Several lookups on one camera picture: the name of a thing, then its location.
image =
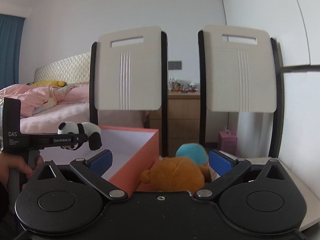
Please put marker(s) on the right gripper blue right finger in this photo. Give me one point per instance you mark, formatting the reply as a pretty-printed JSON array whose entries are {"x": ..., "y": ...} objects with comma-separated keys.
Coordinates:
[{"x": 230, "y": 173}]

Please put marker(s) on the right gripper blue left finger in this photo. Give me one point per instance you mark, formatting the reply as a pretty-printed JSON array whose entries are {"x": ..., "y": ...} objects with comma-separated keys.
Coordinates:
[{"x": 90, "y": 172}]

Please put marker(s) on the orange and blue plush toy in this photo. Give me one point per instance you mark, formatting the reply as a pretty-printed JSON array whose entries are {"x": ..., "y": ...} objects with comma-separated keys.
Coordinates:
[{"x": 188, "y": 170}]

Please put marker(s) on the clutter on nightstand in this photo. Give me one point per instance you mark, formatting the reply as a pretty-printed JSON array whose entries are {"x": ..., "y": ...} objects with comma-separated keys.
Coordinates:
[{"x": 180, "y": 86}]

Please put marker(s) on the person's left hand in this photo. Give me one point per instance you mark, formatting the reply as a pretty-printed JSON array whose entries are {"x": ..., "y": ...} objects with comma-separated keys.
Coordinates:
[{"x": 16, "y": 162}]

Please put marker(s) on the small pink storage box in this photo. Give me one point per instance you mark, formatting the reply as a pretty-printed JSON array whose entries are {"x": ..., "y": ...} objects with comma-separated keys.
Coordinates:
[{"x": 227, "y": 142}]

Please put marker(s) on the bed with pink sheet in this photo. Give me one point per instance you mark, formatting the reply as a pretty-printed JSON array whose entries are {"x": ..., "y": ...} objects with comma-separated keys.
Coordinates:
[{"x": 74, "y": 107}]

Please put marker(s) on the crumpled pink duvet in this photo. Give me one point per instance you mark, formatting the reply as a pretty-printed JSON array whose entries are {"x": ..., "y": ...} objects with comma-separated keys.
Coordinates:
[{"x": 35, "y": 99}]

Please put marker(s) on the open pink cardboard box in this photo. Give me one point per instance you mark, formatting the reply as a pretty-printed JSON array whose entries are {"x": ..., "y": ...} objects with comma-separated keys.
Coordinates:
[{"x": 134, "y": 150}]

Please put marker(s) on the yellow plush on bed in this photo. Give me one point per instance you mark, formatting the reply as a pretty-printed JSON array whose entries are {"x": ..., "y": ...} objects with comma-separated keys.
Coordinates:
[{"x": 49, "y": 83}]

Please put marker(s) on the wooden nightstand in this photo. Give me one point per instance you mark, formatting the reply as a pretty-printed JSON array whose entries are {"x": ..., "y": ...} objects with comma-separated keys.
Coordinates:
[{"x": 183, "y": 121}]

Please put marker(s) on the quilted cream headboard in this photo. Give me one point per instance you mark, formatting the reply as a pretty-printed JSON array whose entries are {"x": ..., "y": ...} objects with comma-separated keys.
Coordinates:
[{"x": 73, "y": 70}]

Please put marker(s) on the right white folding chair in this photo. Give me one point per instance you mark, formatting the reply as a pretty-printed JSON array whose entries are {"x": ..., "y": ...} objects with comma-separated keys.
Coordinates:
[{"x": 240, "y": 74}]

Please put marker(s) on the white folding chair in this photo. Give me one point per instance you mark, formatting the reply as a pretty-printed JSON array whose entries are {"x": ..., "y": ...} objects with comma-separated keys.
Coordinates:
[
  {"x": 129, "y": 72},
  {"x": 240, "y": 74}
]

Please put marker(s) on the left white folding chair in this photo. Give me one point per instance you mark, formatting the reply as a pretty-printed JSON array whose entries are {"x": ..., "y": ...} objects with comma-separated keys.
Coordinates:
[{"x": 129, "y": 72}]

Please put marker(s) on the blue curtain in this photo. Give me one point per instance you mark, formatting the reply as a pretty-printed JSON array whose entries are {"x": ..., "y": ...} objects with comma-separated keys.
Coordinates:
[{"x": 11, "y": 34}]

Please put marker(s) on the grey wall switch plate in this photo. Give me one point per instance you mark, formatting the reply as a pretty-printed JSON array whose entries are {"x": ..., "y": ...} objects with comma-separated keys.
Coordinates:
[{"x": 174, "y": 65}]

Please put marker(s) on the black horizontal rail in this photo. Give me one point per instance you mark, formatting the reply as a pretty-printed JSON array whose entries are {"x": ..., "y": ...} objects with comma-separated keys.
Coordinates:
[{"x": 301, "y": 69}]

